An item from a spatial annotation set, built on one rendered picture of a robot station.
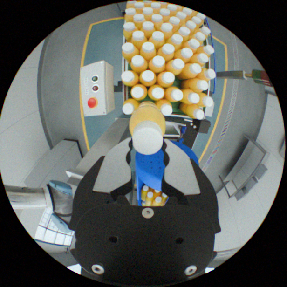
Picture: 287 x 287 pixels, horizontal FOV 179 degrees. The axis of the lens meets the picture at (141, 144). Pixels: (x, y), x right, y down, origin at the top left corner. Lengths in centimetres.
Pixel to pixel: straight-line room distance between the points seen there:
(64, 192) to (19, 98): 250
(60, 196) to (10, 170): 240
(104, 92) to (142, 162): 28
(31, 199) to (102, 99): 45
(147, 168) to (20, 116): 268
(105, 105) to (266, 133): 365
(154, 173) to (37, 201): 46
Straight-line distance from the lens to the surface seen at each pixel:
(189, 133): 153
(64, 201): 45
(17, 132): 267
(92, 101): 34
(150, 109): 15
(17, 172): 281
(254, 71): 53
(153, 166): 34
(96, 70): 36
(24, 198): 43
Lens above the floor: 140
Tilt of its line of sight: 58 degrees down
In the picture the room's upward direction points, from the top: 174 degrees counter-clockwise
